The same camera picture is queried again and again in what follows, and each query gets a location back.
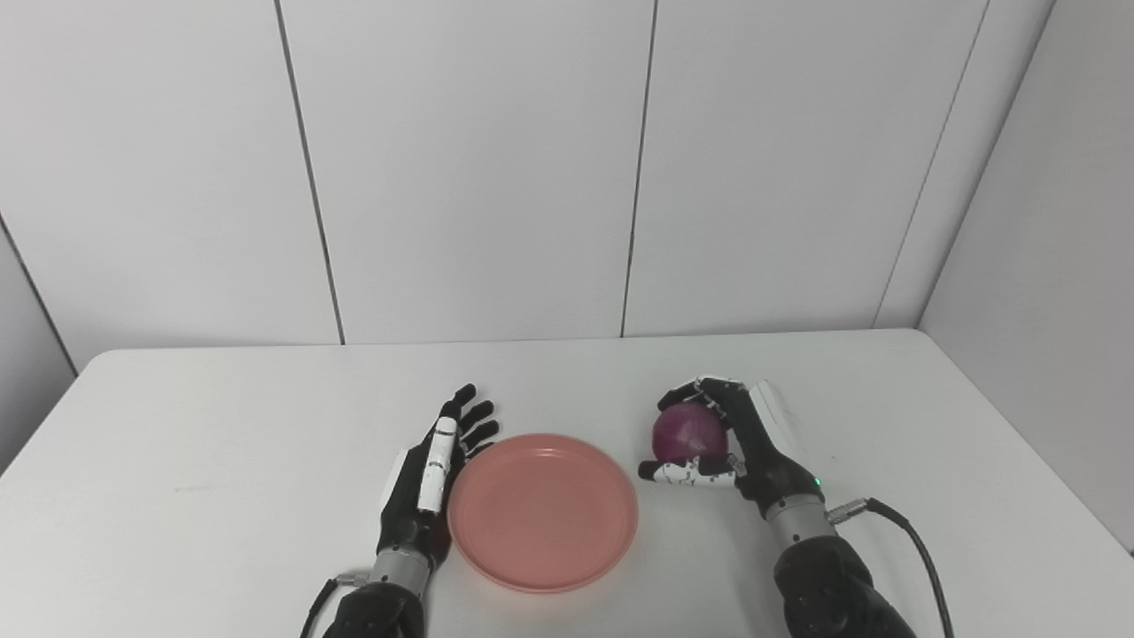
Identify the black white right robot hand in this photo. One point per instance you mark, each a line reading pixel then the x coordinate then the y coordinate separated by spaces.
pixel 771 461

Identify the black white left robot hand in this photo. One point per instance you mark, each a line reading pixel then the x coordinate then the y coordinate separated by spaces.
pixel 407 514

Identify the purple red onion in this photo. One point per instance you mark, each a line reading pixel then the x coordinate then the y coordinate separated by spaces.
pixel 687 434

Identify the pink round plate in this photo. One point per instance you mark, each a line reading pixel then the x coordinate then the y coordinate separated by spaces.
pixel 545 514

